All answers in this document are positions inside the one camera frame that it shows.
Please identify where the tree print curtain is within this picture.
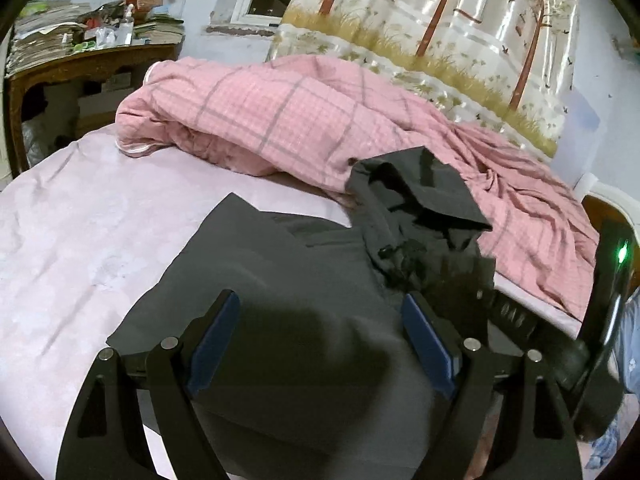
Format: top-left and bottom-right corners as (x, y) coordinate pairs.
(272, 0), (583, 158)

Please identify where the stack of green books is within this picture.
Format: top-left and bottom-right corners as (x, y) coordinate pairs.
(132, 15), (185, 46)

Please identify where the clear spray bottle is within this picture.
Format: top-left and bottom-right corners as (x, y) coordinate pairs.
(119, 4), (136, 43)

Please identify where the stack of papers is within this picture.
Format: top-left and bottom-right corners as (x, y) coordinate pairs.
(7, 2), (93, 73)

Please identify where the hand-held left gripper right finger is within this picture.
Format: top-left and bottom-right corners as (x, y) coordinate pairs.
(401, 291), (585, 480)

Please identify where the pink checked quilt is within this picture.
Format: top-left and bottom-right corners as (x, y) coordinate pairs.
(115, 55), (601, 321)

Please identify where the brown wooden desk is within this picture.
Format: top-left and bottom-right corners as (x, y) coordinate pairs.
(5, 42), (181, 176)

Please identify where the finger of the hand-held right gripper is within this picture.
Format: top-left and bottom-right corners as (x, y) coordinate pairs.
(475, 287), (588, 361)

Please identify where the bed with pink sheet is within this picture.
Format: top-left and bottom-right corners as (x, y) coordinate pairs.
(0, 125), (591, 480)

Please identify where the black hooded jacket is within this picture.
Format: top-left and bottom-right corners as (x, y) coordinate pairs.
(105, 146), (496, 480)

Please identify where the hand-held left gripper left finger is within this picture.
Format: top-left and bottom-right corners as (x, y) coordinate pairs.
(56, 289), (242, 480)

